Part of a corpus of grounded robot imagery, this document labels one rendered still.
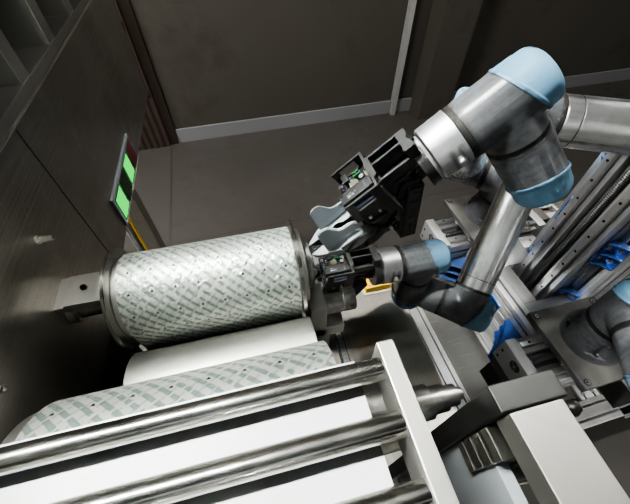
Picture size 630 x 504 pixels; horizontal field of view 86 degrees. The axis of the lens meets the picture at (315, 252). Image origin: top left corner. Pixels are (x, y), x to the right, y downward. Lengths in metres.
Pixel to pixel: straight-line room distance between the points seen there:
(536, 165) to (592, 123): 0.16
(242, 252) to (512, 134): 0.36
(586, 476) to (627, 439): 1.91
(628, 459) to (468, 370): 0.77
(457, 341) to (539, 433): 1.47
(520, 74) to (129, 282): 0.52
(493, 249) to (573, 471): 0.56
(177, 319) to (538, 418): 0.41
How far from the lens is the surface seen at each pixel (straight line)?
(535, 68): 0.46
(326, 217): 0.51
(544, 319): 1.16
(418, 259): 0.70
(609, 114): 0.65
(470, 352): 1.73
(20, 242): 0.53
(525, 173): 0.50
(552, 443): 0.28
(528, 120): 0.47
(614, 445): 2.14
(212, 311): 0.49
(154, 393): 0.31
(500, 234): 0.79
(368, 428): 0.22
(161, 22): 2.96
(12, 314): 0.50
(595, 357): 1.15
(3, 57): 0.65
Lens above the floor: 1.67
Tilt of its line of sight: 51 degrees down
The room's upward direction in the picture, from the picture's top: straight up
